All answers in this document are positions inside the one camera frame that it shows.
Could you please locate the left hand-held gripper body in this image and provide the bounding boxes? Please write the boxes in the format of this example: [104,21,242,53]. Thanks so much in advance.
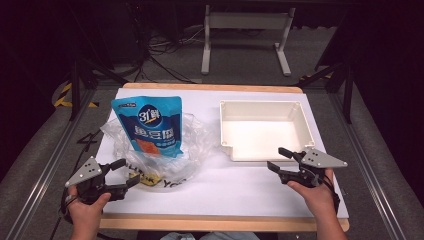
[64,156,129,205]

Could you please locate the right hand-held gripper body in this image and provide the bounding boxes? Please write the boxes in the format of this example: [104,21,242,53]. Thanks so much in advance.
[279,148,348,188]

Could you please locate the white plastic bin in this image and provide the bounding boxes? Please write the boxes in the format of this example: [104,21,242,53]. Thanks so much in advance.
[218,100,316,163]

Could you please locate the clear plastic bag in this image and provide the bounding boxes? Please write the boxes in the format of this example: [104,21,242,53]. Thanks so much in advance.
[100,112,214,192]

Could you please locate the blue snack pouch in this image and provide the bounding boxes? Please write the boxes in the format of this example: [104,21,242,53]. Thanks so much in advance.
[111,95,184,159]

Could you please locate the person's right hand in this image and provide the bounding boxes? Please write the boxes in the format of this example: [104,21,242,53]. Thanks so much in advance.
[287,168,336,219]

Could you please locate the person's left hand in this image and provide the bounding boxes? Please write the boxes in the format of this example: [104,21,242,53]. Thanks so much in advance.
[66,185,112,228]

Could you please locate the white table mat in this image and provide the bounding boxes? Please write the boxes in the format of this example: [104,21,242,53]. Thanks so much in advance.
[95,87,350,220]

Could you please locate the yellow black floor tape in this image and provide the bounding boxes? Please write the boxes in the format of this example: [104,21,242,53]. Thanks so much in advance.
[53,82,100,109]

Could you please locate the grey metal stand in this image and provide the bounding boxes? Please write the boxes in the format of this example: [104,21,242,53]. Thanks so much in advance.
[200,4,297,77]

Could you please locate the black wrist strap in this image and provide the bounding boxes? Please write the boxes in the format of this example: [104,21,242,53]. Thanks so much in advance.
[321,173,342,214]

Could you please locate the black metal frame post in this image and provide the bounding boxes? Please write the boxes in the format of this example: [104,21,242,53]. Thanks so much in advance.
[343,63,354,125]
[69,58,83,122]

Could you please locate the black floor cables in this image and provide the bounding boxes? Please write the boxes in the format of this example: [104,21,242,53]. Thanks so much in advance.
[126,3,204,84]

